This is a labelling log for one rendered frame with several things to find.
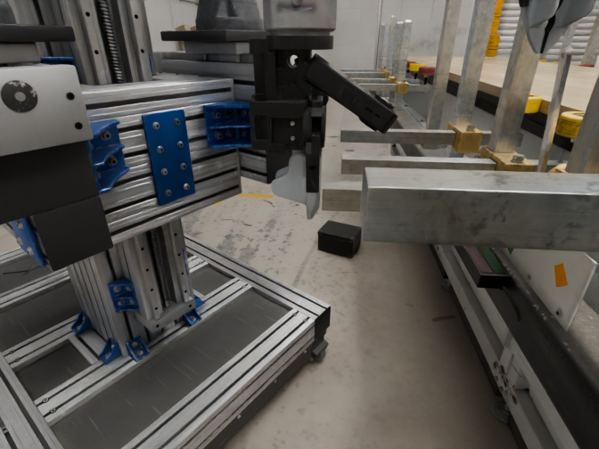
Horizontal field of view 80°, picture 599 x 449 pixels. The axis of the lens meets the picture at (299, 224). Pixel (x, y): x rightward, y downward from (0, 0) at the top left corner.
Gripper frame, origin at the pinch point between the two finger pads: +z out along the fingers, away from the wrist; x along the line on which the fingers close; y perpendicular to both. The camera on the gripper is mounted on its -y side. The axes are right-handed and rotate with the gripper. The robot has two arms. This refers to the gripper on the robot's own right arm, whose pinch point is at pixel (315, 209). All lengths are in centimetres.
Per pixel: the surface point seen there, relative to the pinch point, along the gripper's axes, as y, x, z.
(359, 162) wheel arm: -7.0, -23.5, 0.8
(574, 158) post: -32.2, -4.6, -6.5
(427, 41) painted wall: -179, -784, -18
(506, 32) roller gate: -322, -771, -33
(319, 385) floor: -1, -40, 83
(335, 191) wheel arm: -2.5, 1.5, -3.1
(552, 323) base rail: -30.7, 4.7, 12.5
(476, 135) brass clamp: -35, -45, 0
